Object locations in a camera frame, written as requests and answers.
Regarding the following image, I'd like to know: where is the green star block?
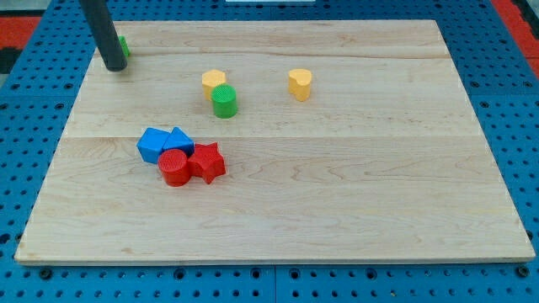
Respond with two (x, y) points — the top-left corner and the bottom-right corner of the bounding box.
(118, 35), (131, 57)

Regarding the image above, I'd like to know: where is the red star block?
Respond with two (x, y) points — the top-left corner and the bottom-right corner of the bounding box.
(188, 142), (226, 184)

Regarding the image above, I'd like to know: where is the green cylinder block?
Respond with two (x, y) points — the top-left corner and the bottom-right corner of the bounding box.
(211, 83), (237, 119)

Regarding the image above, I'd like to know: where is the yellow heart block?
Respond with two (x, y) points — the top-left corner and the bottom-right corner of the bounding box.
(288, 69), (312, 102)

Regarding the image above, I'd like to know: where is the blue triangle block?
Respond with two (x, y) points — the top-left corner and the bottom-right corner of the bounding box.
(163, 127), (195, 157)

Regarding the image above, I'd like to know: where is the yellow hexagon block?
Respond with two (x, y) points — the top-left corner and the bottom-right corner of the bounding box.
(201, 69), (227, 101)

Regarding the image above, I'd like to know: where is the red cylinder block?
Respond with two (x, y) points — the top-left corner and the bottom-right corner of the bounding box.
(157, 149), (191, 187)

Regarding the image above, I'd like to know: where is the light wooden board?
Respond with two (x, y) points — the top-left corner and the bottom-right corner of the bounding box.
(15, 19), (535, 266)

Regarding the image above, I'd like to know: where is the blue cube block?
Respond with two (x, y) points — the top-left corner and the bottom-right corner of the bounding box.
(136, 127), (169, 164)

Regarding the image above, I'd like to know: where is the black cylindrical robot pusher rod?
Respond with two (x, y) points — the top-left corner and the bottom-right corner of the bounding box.
(79, 0), (127, 72)

